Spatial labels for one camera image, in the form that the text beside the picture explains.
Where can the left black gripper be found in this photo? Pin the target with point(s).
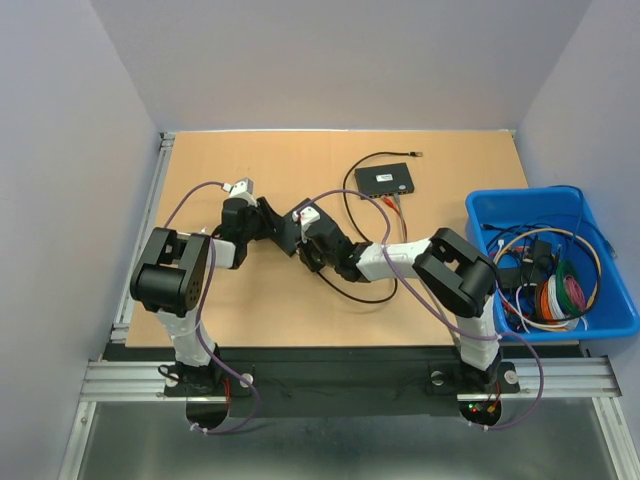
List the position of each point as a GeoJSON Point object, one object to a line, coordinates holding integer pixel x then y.
{"type": "Point", "coordinates": [268, 214]}

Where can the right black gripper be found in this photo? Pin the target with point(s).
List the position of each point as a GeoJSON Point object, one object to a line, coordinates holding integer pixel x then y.
{"type": "Point", "coordinates": [304, 254]}

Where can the black network switch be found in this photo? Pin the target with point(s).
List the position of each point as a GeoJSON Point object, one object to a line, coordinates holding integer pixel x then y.
{"type": "Point", "coordinates": [384, 180]}

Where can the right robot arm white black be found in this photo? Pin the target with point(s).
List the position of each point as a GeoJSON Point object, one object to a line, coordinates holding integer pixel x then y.
{"type": "Point", "coordinates": [456, 273]}

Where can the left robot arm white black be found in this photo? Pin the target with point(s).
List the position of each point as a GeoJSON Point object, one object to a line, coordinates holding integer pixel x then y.
{"type": "Point", "coordinates": [170, 281]}

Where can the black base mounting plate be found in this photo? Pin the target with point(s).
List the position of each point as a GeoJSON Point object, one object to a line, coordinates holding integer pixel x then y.
{"type": "Point", "coordinates": [283, 382]}

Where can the blue plastic bin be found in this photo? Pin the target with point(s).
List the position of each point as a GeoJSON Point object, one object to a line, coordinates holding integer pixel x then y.
{"type": "Point", "coordinates": [557, 275]}

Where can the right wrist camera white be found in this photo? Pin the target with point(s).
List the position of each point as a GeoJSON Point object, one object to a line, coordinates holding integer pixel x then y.
{"type": "Point", "coordinates": [305, 216]}

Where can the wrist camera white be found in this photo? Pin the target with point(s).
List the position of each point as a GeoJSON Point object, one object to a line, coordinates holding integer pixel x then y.
{"type": "Point", "coordinates": [242, 188]}
{"type": "Point", "coordinates": [305, 216]}

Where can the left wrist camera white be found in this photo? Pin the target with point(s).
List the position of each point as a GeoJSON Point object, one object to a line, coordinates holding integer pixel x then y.
{"type": "Point", "coordinates": [242, 188]}

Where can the aluminium frame rail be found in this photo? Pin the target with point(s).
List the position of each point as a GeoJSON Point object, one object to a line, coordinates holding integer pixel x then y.
{"type": "Point", "coordinates": [273, 301]}

